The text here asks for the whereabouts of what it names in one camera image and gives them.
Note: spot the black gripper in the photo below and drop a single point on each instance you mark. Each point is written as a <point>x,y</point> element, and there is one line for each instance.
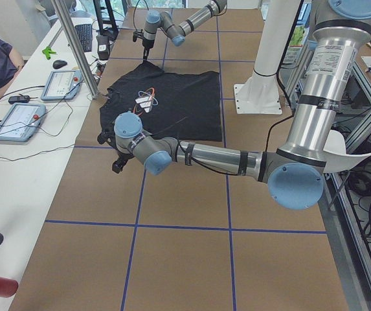
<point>122,155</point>
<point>147,43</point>

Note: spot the black graphic t-shirt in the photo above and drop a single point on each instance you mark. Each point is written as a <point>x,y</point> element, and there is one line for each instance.
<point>183,106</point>

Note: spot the black keyboard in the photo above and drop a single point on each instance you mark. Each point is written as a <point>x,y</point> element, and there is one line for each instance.
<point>85,36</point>

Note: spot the black computer mouse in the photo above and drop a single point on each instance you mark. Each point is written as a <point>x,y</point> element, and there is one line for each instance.
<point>58,64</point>

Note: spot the far teach pendant tablet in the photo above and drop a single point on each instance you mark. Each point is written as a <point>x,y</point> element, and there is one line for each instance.
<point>62,85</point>

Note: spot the teach pendant tablet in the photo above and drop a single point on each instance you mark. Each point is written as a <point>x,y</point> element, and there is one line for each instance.
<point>62,85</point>
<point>21,122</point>

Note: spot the green plastic clamp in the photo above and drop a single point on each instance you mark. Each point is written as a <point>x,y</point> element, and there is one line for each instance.
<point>48,52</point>

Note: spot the near teach pendant tablet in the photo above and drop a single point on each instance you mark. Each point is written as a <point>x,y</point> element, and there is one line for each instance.
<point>21,122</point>

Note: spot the black handheld remote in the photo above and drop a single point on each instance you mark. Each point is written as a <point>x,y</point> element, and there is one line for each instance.
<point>19,99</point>

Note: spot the white plastic chair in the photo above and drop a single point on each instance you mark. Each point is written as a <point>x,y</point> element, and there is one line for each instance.
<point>337,160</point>

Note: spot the aluminium frame post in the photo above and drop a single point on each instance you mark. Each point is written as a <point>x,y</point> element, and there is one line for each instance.
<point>75,45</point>

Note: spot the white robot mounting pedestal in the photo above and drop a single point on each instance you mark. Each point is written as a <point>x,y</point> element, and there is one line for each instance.
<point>260,94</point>

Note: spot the aluminium frame rack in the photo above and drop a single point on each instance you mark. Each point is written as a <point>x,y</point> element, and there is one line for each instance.
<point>346,204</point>

